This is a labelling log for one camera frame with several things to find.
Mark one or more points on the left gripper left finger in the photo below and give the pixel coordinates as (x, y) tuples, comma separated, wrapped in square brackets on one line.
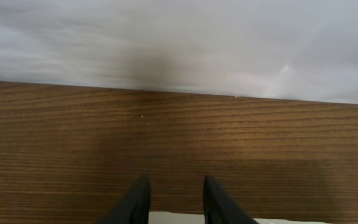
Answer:
[(134, 205)]

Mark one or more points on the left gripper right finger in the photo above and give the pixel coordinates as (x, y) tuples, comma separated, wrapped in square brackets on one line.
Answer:
[(219, 208)]

